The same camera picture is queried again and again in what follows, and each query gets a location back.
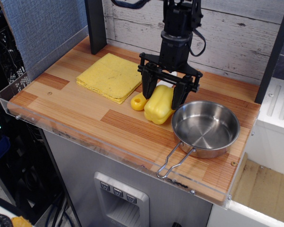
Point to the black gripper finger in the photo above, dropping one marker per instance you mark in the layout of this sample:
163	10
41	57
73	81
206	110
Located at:
149	82
181	91

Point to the yellow toy bell pepper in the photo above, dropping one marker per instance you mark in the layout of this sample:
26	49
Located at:
159	107

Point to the black perforated crate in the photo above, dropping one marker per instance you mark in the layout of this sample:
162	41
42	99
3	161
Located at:
11	63

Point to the folded yellow towel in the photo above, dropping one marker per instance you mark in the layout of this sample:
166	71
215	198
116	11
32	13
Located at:
111	77

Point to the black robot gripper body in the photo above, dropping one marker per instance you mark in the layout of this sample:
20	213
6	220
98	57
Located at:
171	64

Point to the ice dispenser panel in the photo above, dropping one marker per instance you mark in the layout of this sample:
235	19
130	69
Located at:
121	204

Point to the black vertical post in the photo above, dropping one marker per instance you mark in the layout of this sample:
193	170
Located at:
268	74
96	25

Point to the black vertical post right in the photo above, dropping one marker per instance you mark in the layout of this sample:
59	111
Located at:
268	74

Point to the yellow object bottom left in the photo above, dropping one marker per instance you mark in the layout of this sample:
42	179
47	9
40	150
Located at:
20	222

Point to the white toy sink counter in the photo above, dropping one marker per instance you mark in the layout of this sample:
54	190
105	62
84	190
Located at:
265	145

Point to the black vertical post left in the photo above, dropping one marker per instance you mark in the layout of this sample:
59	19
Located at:
96	25

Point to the clear acrylic table guard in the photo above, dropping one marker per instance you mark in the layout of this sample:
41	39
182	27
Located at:
117	136

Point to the toy knife yellow handle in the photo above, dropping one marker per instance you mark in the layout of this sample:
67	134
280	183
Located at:
138	102

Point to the blue fabric panel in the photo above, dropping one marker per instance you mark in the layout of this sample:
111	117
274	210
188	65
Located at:
45	30

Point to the stainless steel pan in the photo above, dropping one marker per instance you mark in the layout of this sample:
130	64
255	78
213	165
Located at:
203	129

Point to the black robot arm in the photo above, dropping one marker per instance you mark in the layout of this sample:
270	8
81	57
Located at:
181	20

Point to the silver toy fridge cabinet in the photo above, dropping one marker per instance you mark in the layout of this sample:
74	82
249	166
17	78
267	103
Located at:
77	166

